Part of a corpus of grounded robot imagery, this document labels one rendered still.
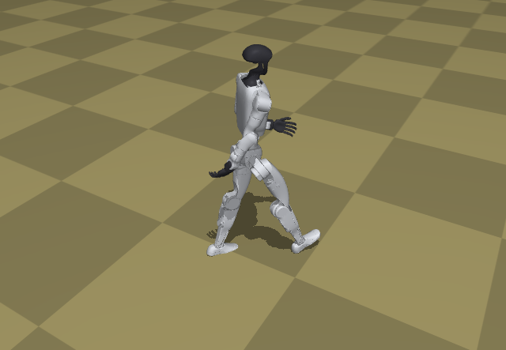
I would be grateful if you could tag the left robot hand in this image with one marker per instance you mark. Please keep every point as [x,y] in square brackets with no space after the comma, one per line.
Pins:
[279,125]

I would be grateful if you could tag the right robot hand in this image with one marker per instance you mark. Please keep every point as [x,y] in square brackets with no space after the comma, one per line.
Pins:
[223,172]

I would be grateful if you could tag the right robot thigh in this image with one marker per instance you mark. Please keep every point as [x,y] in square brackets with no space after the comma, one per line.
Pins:
[264,170]

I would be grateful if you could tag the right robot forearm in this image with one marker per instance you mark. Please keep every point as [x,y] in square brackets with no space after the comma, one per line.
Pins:
[242,147]

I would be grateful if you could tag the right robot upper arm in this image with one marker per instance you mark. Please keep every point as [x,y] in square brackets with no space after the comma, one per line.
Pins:
[261,106]

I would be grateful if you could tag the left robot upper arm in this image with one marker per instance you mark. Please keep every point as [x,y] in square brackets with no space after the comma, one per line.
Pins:
[237,78]

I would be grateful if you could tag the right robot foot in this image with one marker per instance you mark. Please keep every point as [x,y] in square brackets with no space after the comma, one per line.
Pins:
[309,238]

